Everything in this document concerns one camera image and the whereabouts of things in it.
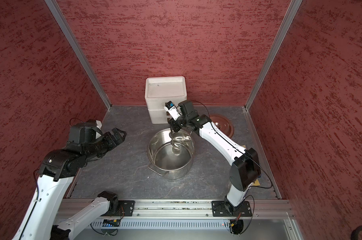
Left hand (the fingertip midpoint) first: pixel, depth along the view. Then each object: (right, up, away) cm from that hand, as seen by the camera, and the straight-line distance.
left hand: (119, 141), depth 65 cm
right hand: (+21, +8, +15) cm, 27 cm away
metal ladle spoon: (+23, -11, +34) cm, 43 cm away
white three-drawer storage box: (+12, +30, +32) cm, 45 cm away
